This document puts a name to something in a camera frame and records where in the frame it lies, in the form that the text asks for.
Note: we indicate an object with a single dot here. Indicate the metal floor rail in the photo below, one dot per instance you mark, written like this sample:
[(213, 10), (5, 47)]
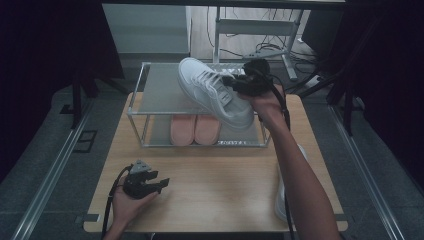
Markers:
[(366, 173), (50, 180)]

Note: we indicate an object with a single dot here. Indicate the black box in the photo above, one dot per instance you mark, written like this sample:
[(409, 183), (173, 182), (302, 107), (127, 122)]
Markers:
[(321, 33)]

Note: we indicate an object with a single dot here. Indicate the white sneaker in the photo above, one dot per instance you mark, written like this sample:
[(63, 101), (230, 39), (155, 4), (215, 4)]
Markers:
[(200, 83)]

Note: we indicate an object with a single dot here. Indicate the black stand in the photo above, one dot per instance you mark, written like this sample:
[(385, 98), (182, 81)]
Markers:
[(77, 100), (348, 110)]

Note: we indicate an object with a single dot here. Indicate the person's left hand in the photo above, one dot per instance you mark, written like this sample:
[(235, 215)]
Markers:
[(128, 208)]

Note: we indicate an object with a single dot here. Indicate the grey power strip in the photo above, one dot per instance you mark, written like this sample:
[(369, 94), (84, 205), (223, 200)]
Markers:
[(263, 54)]

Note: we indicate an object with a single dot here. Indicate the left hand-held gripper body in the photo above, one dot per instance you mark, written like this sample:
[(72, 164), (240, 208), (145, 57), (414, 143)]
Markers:
[(136, 183)]

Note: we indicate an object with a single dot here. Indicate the person's right hand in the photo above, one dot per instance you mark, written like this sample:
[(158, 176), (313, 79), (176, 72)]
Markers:
[(266, 106)]

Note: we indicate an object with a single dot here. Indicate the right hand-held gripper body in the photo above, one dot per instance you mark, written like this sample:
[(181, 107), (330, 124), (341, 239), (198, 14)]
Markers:
[(255, 80)]

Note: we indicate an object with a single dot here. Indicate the grey cabinet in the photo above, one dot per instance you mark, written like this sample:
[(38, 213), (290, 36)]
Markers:
[(146, 30)]

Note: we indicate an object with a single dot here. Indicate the white metal desk frame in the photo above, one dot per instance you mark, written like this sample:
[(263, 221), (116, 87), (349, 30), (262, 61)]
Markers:
[(253, 26)]

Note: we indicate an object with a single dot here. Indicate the pink slipper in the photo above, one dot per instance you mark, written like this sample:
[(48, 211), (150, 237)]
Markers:
[(182, 131), (207, 131)]

